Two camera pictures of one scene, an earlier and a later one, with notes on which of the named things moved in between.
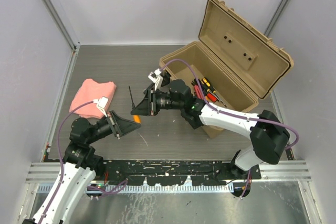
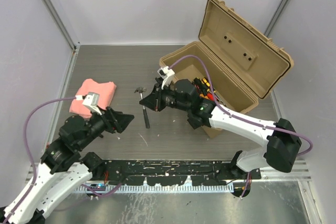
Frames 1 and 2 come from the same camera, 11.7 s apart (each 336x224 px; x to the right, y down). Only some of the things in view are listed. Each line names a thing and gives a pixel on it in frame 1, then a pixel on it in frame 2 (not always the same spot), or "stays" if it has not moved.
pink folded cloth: [91, 90] stays
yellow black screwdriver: [208, 90] to [204, 95]
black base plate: [174, 172] stays
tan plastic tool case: [234, 63] stays
